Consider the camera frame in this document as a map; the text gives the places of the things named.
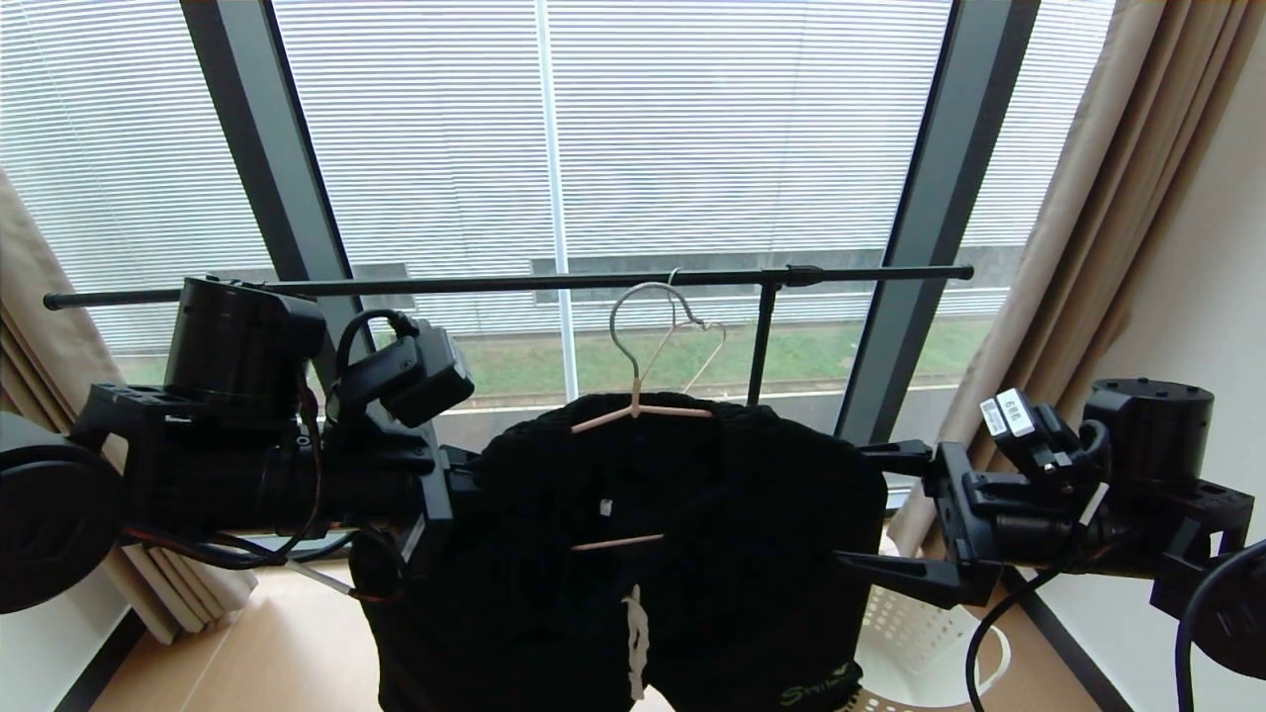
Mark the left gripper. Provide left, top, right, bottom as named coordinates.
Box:
left=326, top=420, right=496, bottom=580

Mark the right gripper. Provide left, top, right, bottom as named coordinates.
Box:
left=834, top=440, right=1111, bottom=610

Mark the black long-sleeved garment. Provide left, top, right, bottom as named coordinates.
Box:
left=351, top=393, right=891, bottom=712

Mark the pink clothes hanger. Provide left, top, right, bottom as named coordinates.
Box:
left=570, top=281, right=715, bottom=553
left=643, top=267, right=728, bottom=397

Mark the white laundry basket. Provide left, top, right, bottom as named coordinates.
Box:
left=856, top=539, right=1013, bottom=712

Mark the black clothes rack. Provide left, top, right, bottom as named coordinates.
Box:
left=43, top=263, right=975, bottom=406

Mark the window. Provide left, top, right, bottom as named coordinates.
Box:
left=0, top=0, right=1119, bottom=466

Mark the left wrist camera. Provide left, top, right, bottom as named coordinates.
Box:
left=326, top=309, right=476, bottom=466

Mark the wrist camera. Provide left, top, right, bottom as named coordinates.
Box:
left=979, top=388, right=1111, bottom=505
left=326, top=309, right=476, bottom=466

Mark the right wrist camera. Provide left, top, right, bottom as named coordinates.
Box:
left=979, top=388, right=1111, bottom=505

